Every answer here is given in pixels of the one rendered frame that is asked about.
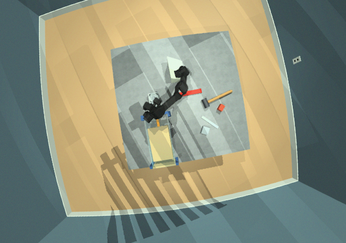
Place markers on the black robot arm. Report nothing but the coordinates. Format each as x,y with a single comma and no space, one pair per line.
158,111

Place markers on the black-headed mallet with wooden handle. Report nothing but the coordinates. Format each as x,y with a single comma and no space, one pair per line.
206,103

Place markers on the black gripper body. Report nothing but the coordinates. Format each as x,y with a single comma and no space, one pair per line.
156,101

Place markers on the red flat bar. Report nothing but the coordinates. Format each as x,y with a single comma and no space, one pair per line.
193,92

